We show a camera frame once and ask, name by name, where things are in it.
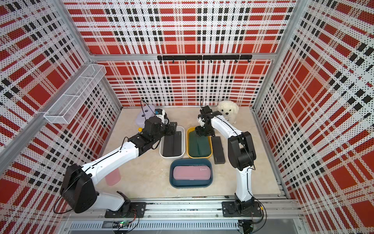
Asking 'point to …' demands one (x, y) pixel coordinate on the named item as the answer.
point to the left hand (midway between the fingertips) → (173, 123)
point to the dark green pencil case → (196, 145)
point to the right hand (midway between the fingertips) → (203, 134)
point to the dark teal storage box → (191, 184)
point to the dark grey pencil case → (168, 146)
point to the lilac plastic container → (144, 113)
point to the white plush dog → (229, 109)
